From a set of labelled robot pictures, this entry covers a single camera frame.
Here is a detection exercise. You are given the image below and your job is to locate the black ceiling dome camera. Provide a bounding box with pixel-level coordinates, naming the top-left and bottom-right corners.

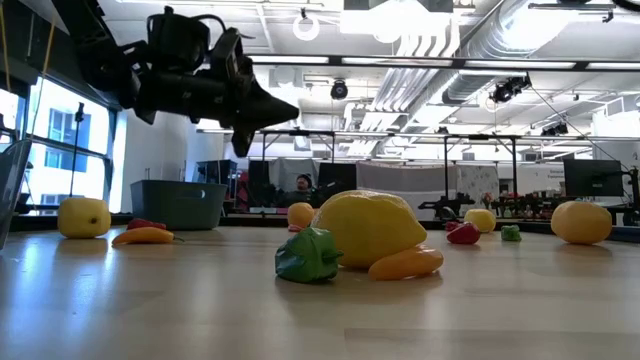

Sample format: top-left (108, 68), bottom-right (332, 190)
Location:
top-left (329, 78), bottom-right (350, 101)

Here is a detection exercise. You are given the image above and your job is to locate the orange-tinted yellow lemon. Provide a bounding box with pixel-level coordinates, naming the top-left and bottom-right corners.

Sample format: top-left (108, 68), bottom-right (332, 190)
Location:
top-left (287, 201), bottom-right (317, 230)

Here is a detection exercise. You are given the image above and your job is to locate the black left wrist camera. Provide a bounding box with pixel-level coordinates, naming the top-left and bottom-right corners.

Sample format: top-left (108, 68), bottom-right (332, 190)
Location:
top-left (209, 27), bottom-right (254, 84)

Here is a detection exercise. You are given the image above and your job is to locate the teal plastic basket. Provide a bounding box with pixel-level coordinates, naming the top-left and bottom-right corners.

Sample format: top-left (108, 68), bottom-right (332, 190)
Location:
top-left (130, 179), bottom-right (229, 231)

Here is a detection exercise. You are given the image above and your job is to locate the black computer monitor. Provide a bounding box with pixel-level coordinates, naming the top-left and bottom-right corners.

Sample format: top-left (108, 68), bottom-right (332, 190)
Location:
top-left (563, 158), bottom-right (625, 198)

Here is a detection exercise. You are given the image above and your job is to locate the large glass window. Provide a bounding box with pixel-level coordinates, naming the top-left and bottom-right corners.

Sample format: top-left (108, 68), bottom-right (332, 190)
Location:
top-left (0, 74), bottom-right (126, 216)

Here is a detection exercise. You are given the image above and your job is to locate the grey fabric curtain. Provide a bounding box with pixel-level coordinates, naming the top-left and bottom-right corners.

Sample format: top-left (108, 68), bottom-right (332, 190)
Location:
top-left (356, 160), bottom-right (459, 221)

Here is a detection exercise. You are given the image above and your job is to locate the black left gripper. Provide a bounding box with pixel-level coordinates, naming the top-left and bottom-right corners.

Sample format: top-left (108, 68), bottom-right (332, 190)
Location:
top-left (133, 68), bottom-right (301, 159)

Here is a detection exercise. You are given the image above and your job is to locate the grey translucent plastic basket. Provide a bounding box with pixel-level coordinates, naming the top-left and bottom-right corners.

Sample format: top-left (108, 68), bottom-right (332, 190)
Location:
top-left (0, 138), bottom-right (34, 251)

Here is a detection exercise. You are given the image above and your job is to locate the person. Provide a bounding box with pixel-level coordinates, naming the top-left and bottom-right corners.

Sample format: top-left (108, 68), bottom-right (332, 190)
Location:
top-left (287, 173), bottom-right (326, 207)

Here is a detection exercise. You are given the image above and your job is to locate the LED light bar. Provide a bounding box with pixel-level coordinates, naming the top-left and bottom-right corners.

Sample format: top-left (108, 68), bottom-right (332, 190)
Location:
top-left (247, 53), bottom-right (640, 71)

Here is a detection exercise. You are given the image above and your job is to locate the red bell pepper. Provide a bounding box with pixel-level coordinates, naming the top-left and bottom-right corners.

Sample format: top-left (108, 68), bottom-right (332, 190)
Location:
top-left (446, 222), bottom-right (482, 246)
top-left (126, 218), bottom-right (168, 232)

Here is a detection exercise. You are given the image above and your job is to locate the orange chili pepper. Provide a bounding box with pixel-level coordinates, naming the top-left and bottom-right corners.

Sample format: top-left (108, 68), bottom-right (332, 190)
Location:
top-left (111, 227), bottom-right (185, 246)
top-left (368, 244), bottom-right (445, 281)

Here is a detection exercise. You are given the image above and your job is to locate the black partition panel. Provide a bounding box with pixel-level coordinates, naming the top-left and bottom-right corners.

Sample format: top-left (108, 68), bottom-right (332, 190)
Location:
top-left (318, 162), bottom-right (358, 199)
top-left (248, 159), bottom-right (271, 207)

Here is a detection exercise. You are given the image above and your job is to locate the black ceiling camera rig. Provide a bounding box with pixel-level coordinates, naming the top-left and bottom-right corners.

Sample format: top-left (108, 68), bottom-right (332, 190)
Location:
top-left (488, 74), bottom-right (533, 105)

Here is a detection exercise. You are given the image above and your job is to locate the yellow plastic lemon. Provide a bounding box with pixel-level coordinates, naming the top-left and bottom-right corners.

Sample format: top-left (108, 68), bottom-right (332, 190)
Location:
top-left (310, 189), bottom-right (429, 270)
top-left (56, 197), bottom-right (113, 240)
top-left (550, 200), bottom-right (614, 246)
top-left (463, 208), bottom-right (497, 234)

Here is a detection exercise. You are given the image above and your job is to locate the white coiled cable ring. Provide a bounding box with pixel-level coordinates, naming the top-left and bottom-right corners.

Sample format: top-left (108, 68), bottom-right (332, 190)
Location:
top-left (292, 13), bottom-right (321, 42)

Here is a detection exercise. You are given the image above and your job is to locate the black aluminium table frame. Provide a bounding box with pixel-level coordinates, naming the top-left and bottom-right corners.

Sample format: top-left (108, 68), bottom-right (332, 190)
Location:
top-left (9, 212), bottom-right (640, 245)

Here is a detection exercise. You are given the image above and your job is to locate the distant black workstation frame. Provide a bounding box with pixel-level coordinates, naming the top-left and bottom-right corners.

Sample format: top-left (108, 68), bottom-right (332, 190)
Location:
top-left (196, 127), bottom-right (640, 211)

